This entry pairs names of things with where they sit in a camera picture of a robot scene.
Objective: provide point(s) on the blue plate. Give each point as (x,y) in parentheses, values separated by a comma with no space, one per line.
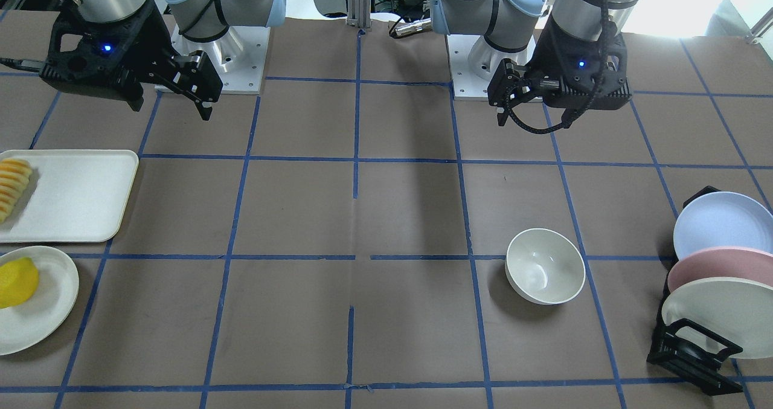
(720,219)

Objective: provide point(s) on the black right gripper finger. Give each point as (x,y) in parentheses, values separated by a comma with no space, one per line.
(193,76)

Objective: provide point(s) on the black dish rack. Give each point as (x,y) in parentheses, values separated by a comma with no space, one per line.
(688,360)

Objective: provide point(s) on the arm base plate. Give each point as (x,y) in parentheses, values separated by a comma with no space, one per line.
(473,63)
(241,64)

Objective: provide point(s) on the white rectangular tray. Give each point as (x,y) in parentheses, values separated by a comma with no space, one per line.
(74,196)

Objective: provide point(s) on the sliced yellow fruit pieces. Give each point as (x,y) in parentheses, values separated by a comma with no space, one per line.
(15,177)

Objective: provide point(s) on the pink plate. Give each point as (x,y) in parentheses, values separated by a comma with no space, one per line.
(722,261)

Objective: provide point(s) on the cream plate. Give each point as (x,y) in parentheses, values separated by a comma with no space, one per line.
(737,309)

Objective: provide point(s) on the white ceramic bowl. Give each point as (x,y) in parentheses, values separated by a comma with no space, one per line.
(544,267)

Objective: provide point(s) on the white round plate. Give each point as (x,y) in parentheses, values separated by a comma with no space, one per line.
(29,323)

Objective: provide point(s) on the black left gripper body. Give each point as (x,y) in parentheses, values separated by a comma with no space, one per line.
(539,58)

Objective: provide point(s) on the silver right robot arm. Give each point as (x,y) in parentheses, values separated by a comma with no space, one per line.
(200,21)

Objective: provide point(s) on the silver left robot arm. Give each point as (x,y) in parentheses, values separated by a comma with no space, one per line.
(507,26)

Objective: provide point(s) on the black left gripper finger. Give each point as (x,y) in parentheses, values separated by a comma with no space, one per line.
(507,89)

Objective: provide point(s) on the yellow lemon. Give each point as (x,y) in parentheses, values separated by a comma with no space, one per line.
(19,281)

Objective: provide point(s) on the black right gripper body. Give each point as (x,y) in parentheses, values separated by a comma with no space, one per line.
(149,46)

